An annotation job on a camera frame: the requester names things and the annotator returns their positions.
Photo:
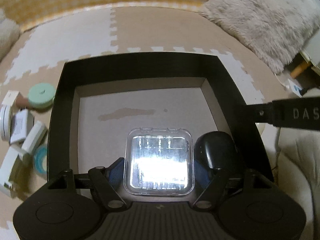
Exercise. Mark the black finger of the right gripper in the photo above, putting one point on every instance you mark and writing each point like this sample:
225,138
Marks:
299,113

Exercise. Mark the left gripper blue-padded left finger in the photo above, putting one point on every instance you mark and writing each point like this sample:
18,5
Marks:
112,176

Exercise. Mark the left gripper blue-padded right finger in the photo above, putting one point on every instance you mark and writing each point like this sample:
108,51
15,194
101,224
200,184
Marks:
204,176

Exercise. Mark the clear plastic compartment case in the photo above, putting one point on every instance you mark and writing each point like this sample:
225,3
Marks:
159,162

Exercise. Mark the clear teal tape roll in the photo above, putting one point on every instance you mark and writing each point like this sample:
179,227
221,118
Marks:
40,161

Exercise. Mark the white-capped brown lipstick tube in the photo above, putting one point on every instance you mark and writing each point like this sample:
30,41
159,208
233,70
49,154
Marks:
16,100

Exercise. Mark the white power strip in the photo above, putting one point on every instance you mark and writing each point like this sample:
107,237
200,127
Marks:
295,88

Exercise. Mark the black glossy oval case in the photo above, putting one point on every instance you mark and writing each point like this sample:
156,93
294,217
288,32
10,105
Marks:
216,150

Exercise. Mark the cream leather seat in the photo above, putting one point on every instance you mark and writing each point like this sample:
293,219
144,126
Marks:
294,159

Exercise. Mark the orange wooden leg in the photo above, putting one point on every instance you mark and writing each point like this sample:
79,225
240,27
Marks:
299,69

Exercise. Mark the black cardboard storage box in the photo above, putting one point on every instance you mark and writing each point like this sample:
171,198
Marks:
100,99

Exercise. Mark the right fluffy beige cushion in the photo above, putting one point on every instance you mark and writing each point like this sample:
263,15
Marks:
275,30

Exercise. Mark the fluffy beige cushion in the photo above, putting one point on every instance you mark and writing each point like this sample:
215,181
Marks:
275,30
9,34

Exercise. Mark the white plastic tool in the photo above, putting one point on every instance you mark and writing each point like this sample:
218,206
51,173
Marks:
14,160

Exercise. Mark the mint green round disc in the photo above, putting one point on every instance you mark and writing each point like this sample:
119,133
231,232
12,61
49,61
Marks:
41,95

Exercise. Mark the white round device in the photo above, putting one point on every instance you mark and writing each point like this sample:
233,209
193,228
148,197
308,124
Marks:
5,122

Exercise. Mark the left fluffy beige cushion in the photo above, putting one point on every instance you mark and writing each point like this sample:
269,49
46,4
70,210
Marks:
9,34

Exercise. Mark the white usb wall charger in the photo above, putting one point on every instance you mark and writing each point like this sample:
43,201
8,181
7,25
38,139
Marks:
22,123

